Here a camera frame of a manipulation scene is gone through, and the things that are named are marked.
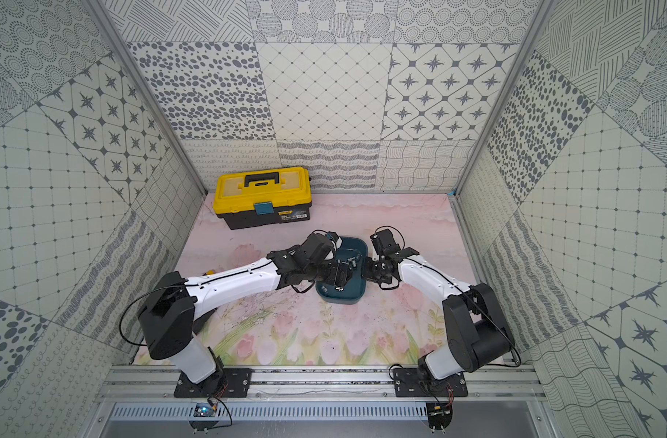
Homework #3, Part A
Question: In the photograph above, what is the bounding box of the teal plastic storage tray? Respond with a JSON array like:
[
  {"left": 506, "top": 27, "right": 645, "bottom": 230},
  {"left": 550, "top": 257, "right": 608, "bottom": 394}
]
[{"left": 315, "top": 237, "right": 368, "bottom": 305}]

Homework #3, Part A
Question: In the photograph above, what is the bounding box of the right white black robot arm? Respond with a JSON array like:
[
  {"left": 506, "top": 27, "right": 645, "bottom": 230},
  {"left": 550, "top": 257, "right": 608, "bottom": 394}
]
[{"left": 362, "top": 248, "right": 520, "bottom": 381}]

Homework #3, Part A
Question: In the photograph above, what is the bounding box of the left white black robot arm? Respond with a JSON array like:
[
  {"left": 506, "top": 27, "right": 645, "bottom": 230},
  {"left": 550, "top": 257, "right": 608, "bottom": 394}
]
[{"left": 136, "top": 232, "right": 361, "bottom": 385}]

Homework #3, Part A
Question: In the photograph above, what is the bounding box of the yellow black plastic toolbox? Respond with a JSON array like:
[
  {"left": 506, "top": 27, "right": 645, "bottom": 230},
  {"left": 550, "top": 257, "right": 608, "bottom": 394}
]
[{"left": 212, "top": 167, "right": 312, "bottom": 230}]

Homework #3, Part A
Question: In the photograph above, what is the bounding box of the right controller board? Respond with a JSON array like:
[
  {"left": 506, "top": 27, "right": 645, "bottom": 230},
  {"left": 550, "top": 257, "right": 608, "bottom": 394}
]
[{"left": 426, "top": 403, "right": 453, "bottom": 434}]

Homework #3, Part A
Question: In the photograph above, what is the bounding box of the controller board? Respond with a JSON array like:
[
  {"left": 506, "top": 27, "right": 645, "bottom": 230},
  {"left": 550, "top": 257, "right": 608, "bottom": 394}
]
[
  {"left": 426, "top": 403, "right": 453, "bottom": 434},
  {"left": 189, "top": 403, "right": 220, "bottom": 432}
]

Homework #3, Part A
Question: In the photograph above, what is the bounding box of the left controller board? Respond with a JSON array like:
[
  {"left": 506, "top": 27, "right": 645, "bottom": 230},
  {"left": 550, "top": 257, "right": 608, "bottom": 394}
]
[{"left": 189, "top": 403, "right": 220, "bottom": 432}]

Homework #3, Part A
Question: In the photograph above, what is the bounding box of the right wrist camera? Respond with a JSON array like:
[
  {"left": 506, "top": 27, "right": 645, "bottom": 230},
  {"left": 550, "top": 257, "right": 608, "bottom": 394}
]
[{"left": 370, "top": 227, "right": 401, "bottom": 258}]

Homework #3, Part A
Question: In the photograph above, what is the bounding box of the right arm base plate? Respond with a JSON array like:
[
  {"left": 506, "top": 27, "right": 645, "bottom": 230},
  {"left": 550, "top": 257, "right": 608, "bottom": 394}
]
[{"left": 388, "top": 364, "right": 469, "bottom": 399}]

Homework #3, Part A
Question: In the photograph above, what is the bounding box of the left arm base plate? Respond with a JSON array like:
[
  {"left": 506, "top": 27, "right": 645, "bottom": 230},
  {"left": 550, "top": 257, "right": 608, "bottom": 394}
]
[{"left": 174, "top": 368, "right": 253, "bottom": 399}]

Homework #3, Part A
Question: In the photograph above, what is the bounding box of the aluminium mounting rail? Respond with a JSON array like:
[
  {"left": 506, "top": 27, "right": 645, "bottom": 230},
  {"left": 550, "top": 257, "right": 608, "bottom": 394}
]
[{"left": 96, "top": 365, "right": 547, "bottom": 403}]

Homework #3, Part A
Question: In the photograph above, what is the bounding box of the white slotted cable duct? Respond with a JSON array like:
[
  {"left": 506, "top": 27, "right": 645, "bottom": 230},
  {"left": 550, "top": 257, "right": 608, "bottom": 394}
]
[{"left": 110, "top": 401, "right": 427, "bottom": 422}]

